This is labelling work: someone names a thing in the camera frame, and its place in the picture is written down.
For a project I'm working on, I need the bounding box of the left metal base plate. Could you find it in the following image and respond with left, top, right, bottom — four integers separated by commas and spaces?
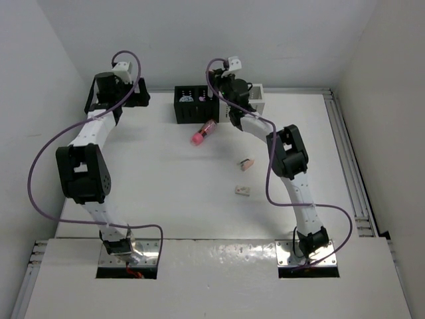
98, 239, 161, 268

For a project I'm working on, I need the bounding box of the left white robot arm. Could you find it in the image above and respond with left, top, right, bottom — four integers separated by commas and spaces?
55, 72, 150, 265

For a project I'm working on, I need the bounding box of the pink crayon tube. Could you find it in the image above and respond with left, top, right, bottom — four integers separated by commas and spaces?
191, 120, 218, 146

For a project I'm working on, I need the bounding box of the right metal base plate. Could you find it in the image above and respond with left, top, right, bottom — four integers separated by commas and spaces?
275, 239, 337, 268

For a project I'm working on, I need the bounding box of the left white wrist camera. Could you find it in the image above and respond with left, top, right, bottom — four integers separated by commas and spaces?
112, 62, 133, 84

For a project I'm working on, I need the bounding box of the right aluminium frame rail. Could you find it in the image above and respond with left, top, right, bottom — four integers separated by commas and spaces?
323, 90, 379, 237

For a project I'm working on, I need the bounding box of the pink mini stapler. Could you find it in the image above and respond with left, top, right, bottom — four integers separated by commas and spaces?
238, 158, 255, 171

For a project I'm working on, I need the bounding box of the black slotted container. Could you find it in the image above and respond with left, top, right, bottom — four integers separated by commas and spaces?
173, 85, 219, 124

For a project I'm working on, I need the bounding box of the small eraser box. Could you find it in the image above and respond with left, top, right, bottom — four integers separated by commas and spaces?
234, 185, 250, 197

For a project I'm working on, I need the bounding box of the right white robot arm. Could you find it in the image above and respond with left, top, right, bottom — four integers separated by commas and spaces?
207, 69, 329, 258

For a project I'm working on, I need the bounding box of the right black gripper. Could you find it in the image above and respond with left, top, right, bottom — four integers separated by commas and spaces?
208, 68, 236, 110

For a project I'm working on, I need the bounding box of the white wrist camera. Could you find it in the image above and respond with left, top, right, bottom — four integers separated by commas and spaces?
112, 62, 133, 84
224, 56, 242, 74

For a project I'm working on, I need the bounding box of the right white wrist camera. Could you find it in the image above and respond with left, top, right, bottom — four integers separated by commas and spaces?
224, 56, 242, 74

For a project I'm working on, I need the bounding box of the blue cap glue stick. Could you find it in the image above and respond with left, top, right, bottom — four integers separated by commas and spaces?
179, 96, 194, 102

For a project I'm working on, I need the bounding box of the aluminium frame rail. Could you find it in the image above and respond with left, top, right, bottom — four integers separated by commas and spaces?
323, 90, 379, 237
11, 240, 48, 319

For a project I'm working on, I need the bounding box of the left aluminium frame rail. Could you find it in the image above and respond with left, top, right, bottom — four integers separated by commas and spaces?
11, 240, 48, 319

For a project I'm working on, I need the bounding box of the metal base plate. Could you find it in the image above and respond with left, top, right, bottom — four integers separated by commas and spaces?
98, 239, 161, 268
275, 239, 337, 268

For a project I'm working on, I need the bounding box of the white slotted container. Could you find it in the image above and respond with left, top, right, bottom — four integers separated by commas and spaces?
218, 83, 265, 123

